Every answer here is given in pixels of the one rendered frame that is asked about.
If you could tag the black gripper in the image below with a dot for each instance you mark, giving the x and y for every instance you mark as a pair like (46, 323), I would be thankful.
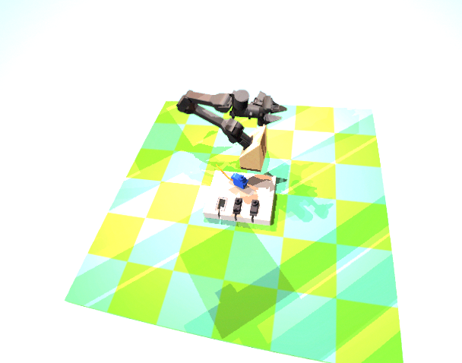
(264, 113)

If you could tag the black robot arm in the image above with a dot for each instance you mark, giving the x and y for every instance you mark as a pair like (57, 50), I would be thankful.
(222, 102)

